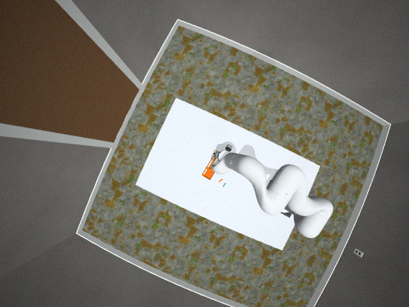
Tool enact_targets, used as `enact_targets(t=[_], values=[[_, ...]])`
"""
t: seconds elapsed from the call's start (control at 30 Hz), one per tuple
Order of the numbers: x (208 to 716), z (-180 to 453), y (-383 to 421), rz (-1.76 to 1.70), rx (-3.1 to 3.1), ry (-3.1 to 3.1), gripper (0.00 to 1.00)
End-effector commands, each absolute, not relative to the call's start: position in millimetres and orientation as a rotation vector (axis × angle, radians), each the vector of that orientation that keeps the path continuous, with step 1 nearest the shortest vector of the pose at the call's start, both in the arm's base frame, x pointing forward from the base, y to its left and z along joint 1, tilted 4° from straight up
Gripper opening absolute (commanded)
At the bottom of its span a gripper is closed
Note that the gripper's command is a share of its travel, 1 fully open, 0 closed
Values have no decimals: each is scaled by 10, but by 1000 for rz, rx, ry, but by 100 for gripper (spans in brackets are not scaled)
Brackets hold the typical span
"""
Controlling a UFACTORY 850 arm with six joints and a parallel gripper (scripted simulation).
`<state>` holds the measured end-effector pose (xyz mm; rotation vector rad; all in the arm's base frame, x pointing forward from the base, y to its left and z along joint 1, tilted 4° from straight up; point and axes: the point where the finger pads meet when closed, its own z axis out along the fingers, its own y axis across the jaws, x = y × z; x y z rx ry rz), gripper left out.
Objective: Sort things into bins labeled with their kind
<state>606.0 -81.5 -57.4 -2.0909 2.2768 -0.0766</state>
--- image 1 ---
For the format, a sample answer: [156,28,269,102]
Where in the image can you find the brown three-compartment tray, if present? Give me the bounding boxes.
[202,155,215,180]

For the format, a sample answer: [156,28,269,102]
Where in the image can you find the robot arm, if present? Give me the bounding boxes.
[211,144,333,238]

